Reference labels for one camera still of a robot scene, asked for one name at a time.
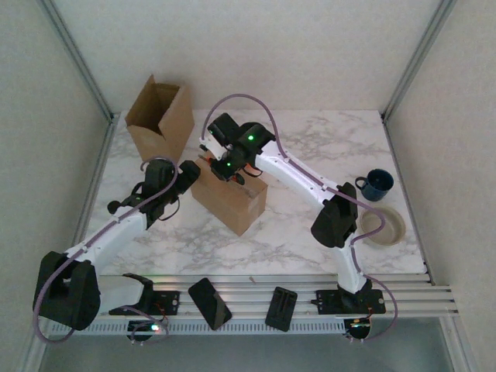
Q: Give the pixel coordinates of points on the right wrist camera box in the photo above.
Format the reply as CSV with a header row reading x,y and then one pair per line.
x,y
222,129

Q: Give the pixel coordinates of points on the dark blue mug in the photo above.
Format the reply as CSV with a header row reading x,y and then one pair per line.
x,y
381,186

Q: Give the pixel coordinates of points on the narrow brown cardboard box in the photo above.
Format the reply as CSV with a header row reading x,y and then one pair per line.
x,y
232,209

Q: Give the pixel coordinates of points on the aluminium mounting rail beam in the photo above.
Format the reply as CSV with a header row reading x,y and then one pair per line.
x,y
248,298

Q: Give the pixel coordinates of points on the aluminium right frame post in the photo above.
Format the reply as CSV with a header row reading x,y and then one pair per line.
x,y
418,58

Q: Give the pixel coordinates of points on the aluminium left frame post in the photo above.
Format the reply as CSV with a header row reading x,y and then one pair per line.
x,y
77,58

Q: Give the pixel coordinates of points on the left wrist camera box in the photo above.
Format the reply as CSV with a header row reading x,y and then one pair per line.
x,y
159,174

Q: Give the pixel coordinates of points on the aluminium frame post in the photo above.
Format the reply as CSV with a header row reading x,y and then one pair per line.
x,y
77,58
418,58

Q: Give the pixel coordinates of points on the controller board with LED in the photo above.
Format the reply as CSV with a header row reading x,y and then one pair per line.
x,y
149,329
358,329

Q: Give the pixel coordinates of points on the aluminium left side rail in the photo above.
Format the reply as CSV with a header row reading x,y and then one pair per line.
x,y
93,186

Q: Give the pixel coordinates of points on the black smartphone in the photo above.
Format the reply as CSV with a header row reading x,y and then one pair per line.
x,y
209,304

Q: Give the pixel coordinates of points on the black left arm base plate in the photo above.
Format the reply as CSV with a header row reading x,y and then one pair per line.
x,y
166,302

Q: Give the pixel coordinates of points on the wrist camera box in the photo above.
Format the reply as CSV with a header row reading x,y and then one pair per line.
x,y
159,174
222,129

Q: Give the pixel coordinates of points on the glass jar with black lid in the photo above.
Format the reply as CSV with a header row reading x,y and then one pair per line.
x,y
113,206

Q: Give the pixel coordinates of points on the aluminium rail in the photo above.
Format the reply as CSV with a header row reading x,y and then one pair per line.
x,y
93,186
396,155

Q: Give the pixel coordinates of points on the black phone holder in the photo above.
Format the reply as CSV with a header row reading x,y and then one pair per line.
x,y
281,310

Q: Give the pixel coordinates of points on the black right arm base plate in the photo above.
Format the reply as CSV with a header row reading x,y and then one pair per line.
x,y
329,302

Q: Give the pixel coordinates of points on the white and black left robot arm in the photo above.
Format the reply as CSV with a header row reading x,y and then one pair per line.
x,y
112,232

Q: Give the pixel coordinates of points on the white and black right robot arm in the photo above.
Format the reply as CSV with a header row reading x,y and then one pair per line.
x,y
294,174

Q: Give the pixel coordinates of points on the wide brown cardboard box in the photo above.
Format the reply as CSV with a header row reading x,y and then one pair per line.
x,y
174,128

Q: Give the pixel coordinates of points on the aluminium right side rail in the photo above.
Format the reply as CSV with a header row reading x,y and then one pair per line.
x,y
396,155

